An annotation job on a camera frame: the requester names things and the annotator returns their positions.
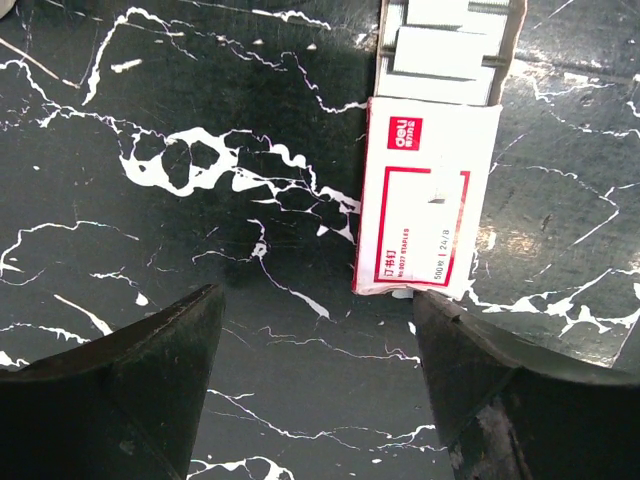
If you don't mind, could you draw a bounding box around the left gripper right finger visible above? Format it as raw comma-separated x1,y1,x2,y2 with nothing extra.
413,292,639,479

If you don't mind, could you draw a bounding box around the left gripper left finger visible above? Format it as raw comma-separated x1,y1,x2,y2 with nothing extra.
1,285,225,479

